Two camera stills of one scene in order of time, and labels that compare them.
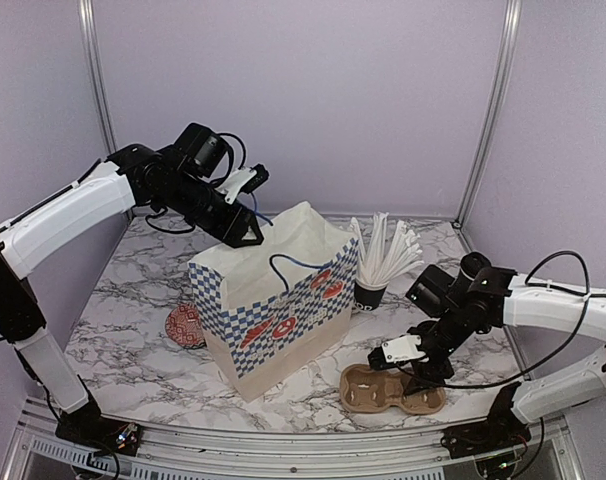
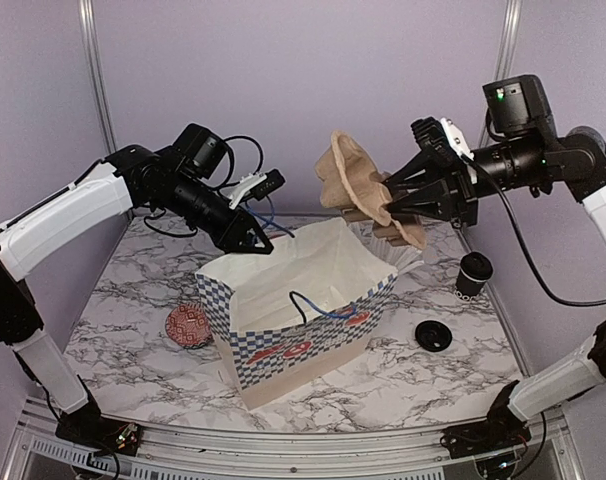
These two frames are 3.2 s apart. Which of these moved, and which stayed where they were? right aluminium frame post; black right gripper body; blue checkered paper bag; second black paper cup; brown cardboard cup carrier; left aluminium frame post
Moved: blue checkered paper bag; brown cardboard cup carrier; black right gripper body
Stayed: right aluminium frame post; second black paper cup; left aluminium frame post
